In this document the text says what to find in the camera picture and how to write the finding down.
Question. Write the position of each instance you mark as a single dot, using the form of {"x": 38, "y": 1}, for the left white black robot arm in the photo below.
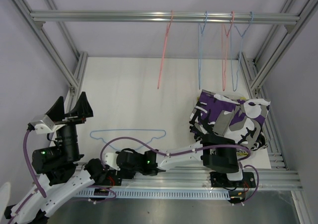
{"x": 53, "y": 169}

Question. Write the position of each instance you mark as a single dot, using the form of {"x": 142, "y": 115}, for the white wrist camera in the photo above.
{"x": 110, "y": 159}
{"x": 42, "y": 124}

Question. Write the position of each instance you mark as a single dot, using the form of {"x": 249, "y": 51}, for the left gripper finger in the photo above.
{"x": 82, "y": 109}
{"x": 57, "y": 113}

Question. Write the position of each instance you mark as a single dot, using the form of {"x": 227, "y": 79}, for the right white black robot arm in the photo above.
{"x": 216, "y": 153}

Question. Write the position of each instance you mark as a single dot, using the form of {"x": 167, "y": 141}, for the yellow-green trousers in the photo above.
{"x": 241, "y": 153}

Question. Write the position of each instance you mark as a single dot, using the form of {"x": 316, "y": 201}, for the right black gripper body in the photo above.
{"x": 125, "y": 173}

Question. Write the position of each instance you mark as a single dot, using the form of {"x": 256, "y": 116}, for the light blue wire hanger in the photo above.
{"x": 137, "y": 139}
{"x": 235, "y": 76}

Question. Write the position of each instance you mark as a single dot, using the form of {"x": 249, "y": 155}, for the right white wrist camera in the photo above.
{"x": 110, "y": 159}

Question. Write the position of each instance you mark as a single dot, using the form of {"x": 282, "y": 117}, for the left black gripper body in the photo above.
{"x": 71, "y": 121}

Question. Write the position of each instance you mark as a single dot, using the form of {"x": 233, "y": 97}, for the black white floral trousers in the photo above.
{"x": 226, "y": 128}

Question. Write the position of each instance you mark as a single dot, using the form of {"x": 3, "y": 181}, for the purple grey patterned trousers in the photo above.
{"x": 231, "y": 114}

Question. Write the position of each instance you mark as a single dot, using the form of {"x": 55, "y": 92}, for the slotted cable duct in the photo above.
{"x": 182, "y": 194}

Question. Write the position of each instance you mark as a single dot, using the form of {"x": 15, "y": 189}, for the aluminium hanging rail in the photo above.
{"x": 164, "y": 16}

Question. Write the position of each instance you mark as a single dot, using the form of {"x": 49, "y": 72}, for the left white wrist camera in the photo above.
{"x": 42, "y": 124}

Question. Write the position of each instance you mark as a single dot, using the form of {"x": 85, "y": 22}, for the pink wire hanger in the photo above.
{"x": 164, "y": 49}
{"x": 225, "y": 33}

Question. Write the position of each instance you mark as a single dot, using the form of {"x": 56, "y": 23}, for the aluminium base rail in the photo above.
{"x": 196, "y": 178}

